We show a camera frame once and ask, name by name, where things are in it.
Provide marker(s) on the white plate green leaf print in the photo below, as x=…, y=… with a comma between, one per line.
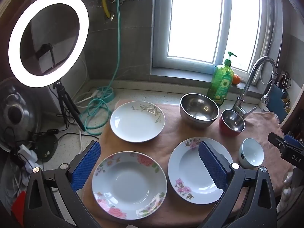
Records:
x=135, y=125

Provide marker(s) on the person's right hand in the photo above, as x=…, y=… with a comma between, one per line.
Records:
x=286, y=190

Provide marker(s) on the chrome kitchen faucet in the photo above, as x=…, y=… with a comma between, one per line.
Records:
x=249, y=76

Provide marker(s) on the white power plug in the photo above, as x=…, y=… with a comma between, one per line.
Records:
x=96, y=93

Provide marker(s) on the small pale blue bowl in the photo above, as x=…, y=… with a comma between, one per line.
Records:
x=253, y=152

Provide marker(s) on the black scissors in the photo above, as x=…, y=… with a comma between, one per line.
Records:
x=283, y=79

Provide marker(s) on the blue utensil holder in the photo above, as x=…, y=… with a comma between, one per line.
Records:
x=279, y=104

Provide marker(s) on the red flat object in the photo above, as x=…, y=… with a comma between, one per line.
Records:
x=19, y=209

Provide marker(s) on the small red steel bowl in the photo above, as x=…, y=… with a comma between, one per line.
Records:
x=232, y=122

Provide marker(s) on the white plate pink sprig print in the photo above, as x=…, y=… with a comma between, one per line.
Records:
x=187, y=166

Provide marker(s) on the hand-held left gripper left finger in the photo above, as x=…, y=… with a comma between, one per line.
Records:
x=85, y=163

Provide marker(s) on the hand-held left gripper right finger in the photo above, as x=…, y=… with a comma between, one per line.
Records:
x=211, y=163

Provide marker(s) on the white plate pink rose print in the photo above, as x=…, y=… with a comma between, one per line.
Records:
x=129, y=185

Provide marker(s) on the window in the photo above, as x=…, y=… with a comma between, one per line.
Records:
x=194, y=16

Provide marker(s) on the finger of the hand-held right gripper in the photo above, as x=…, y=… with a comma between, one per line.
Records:
x=295, y=158
x=294, y=141

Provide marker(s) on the white charger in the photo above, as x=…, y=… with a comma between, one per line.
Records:
x=27, y=155

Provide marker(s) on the large stainless steel bowl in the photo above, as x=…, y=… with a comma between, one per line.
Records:
x=199, y=109

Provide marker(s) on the pink towel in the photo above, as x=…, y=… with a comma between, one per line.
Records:
x=171, y=133

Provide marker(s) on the green dish soap bottle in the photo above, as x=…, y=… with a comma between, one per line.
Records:
x=220, y=83

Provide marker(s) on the orange fruit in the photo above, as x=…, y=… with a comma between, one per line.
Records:
x=236, y=79

